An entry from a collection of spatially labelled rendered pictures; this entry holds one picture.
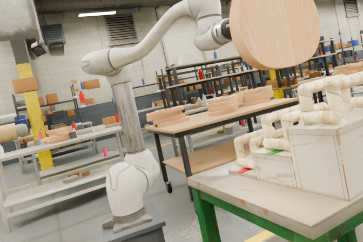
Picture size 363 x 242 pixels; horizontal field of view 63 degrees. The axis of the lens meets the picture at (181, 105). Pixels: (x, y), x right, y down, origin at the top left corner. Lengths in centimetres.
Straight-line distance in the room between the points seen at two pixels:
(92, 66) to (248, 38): 80
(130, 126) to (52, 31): 1007
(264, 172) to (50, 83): 1104
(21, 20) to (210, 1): 86
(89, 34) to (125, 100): 1072
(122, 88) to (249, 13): 86
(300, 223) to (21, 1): 67
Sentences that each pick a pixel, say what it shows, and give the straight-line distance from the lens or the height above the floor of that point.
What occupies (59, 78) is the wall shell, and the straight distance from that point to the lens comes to 1177.
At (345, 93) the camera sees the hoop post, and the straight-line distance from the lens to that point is 98.
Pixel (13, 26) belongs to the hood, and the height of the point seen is 141.
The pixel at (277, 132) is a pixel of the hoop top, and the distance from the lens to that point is 110.
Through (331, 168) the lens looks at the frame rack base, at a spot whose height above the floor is 100.
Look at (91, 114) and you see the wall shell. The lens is 1178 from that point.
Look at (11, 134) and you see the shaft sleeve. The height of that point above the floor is 125.
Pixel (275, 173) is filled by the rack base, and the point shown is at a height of 96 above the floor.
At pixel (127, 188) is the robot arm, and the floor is 88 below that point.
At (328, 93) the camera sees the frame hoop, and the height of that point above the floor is 118.
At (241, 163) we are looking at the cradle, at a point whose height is 97.
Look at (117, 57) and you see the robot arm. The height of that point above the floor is 146.
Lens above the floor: 126
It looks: 3 degrees down
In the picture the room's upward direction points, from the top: 12 degrees counter-clockwise
